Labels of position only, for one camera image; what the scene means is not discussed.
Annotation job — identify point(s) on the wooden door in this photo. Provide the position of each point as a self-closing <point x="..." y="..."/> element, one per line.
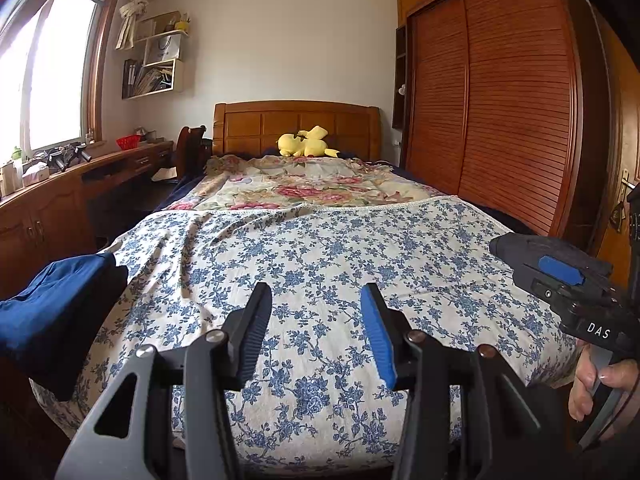
<point x="622" y="135"/>

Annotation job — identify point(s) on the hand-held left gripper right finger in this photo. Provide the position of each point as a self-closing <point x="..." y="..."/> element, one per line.
<point x="380" y="340"/>

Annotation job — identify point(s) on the blue floral blanket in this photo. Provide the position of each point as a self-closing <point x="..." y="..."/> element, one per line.
<point x="325" y="250"/>

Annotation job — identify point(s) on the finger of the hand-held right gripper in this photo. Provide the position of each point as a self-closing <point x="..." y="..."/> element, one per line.
<point x="550" y="292"/>
<point x="560" y="270"/>

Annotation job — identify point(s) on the glass jar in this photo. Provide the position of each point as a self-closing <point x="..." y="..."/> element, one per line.
<point x="90" y="137"/>

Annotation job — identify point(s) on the white paper bag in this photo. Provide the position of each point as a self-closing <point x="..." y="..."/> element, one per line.
<point x="162" y="49"/>

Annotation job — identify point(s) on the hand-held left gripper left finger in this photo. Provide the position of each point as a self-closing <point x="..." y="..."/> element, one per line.
<point x="252" y="340"/>

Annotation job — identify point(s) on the wooden louvred wardrobe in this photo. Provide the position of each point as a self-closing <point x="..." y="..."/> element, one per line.
<point x="500" y="110"/>

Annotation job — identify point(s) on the stack of files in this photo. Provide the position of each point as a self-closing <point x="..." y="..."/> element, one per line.
<point x="147" y="79"/>

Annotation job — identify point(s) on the wooden chair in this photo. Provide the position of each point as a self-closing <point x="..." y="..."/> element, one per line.
<point x="190" y="150"/>

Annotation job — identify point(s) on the wooden desk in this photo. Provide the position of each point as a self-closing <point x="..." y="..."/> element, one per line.
<point x="55" y="195"/>

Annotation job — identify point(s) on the cream wall shelf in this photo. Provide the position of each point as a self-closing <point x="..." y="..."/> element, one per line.
<point x="179" y="77"/>

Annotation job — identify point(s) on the wooden bed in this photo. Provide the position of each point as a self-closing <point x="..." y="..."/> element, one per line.
<point x="245" y="130"/>

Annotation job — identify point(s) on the white paper sheet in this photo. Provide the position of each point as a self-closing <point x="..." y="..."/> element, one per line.
<point x="164" y="175"/>

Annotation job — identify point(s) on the person's right hand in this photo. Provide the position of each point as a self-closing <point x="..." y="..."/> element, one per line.
<point x="580" y="390"/>

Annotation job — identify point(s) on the navy blue folded clothes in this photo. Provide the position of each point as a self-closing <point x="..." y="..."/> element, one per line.
<point x="50" y="300"/>

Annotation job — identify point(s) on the dark hanging charm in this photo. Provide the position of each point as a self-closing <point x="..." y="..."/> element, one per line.
<point x="619" y="216"/>

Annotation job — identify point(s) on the yellow ornament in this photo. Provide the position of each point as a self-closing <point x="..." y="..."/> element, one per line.
<point x="182" y="24"/>

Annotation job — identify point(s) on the pink floral quilt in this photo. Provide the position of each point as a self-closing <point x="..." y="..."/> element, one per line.
<point x="310" y="180"/>

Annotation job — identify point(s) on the white tissue box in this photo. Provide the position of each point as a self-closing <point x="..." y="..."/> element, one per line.
<point x="36" y="174"/>

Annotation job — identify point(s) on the red basket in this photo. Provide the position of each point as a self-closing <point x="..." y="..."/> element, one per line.
<point x="128" y="142"/>

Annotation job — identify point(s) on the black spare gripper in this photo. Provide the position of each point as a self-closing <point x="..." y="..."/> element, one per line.
<point x="81" y="151"/>
<point x="57" y="159"/>

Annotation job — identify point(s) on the tied beige curtain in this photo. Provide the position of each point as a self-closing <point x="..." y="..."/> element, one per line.
<point x="134" y="10"/>

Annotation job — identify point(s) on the small grey box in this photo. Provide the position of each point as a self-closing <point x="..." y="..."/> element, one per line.
<point x="149" y="136"/>

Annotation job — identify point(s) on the wooden framed window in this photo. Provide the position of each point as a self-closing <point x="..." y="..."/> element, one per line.
<point x="55" y="70"/>

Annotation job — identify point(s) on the yellow plush toy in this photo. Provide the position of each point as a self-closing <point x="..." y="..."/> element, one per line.
<point x="302" y="146"/>

